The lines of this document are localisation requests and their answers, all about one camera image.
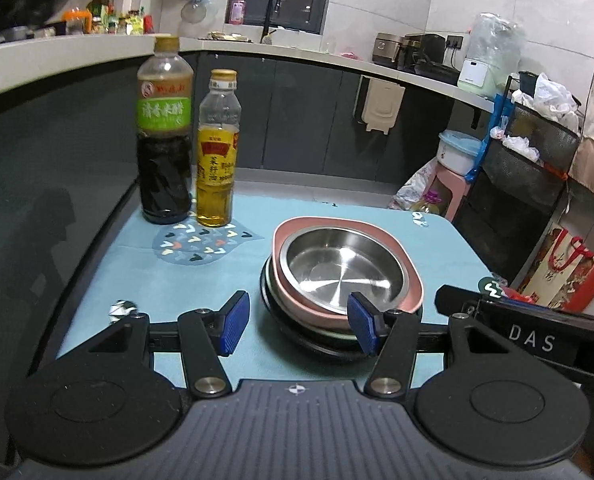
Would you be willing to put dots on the beige hanging bin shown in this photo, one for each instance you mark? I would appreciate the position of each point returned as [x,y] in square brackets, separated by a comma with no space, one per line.
[379,105]

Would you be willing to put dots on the pink soap bottle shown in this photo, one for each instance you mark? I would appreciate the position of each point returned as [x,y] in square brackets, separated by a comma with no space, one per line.
[237,10]

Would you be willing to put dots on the black air fryer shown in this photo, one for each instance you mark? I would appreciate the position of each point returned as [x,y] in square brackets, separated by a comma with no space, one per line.
[424,52]

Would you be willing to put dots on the dark vinegar bottle green label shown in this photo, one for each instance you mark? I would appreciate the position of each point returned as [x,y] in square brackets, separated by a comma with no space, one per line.
[164,175]

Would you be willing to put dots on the row of condiment bottles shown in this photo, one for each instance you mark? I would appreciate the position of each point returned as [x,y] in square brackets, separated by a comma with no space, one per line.
[117,17]

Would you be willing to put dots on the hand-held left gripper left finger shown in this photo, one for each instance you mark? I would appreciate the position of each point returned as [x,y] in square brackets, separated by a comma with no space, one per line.
[234,322]

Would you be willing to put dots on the steel pots on counter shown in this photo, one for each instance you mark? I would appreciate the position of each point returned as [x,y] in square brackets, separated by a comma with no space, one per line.
[12,35]

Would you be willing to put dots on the stainless steel bowl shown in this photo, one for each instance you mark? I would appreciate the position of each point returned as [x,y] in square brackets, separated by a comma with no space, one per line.
[337,265]

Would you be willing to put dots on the pink plastic stool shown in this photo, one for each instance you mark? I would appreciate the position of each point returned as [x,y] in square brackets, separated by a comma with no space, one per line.
[452,185]

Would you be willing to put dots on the white container with blue lid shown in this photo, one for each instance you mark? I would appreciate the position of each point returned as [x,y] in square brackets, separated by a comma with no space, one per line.
[457,152]

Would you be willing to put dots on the white plastic bags on rack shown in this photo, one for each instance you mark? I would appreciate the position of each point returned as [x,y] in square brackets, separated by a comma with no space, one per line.
[552,100]

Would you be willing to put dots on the hanging mesh strainer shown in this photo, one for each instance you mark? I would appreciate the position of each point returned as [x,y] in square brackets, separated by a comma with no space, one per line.
[196,7]

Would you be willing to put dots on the dark grey kitchen cabinets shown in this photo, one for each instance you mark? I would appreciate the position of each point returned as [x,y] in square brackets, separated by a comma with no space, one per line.
[302,110]

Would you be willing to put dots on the yellow oil bottle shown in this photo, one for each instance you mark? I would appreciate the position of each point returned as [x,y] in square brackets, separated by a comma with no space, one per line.
[217,190]

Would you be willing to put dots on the green round plate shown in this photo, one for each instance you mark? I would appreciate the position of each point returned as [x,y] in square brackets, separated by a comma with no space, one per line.
[289,311]

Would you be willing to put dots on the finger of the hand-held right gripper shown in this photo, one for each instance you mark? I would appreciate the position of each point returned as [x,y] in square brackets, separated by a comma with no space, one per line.
[452,297]

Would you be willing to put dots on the blue hanging bag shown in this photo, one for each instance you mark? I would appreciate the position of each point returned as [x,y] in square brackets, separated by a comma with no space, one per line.
[497,125]

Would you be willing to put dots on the red white paper bag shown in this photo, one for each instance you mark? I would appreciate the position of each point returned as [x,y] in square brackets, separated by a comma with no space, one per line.
[567,270]

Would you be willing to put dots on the black round plate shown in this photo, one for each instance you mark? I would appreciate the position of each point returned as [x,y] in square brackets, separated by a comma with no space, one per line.
[302,342]

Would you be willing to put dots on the pale green kitchen appliance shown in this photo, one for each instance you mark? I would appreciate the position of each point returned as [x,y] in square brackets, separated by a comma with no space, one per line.
[487,60]

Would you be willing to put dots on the white kitchen countertop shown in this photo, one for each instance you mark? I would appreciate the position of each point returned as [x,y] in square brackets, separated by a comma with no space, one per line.
[102,52]

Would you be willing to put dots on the black mesh rack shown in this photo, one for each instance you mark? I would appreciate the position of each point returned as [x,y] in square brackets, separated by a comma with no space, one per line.
[507,210]

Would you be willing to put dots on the large cooking oil jug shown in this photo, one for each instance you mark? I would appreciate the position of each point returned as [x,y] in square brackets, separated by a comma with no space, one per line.
[427,205]

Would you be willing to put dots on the black kitchen faucet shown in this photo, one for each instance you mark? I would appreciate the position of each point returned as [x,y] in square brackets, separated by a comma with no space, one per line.
[269,10]

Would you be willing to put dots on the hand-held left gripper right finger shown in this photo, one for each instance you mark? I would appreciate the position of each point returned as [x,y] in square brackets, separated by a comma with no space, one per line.
[362,322]

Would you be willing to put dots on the pink square dish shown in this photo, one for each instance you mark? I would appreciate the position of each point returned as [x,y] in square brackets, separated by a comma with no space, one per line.
[417,285]

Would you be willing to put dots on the floral plastic bag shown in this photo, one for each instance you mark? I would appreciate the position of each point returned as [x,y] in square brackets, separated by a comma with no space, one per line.
[412,185]

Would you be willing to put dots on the dark wall socket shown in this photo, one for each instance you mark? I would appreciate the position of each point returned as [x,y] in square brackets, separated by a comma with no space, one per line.
[455,42]

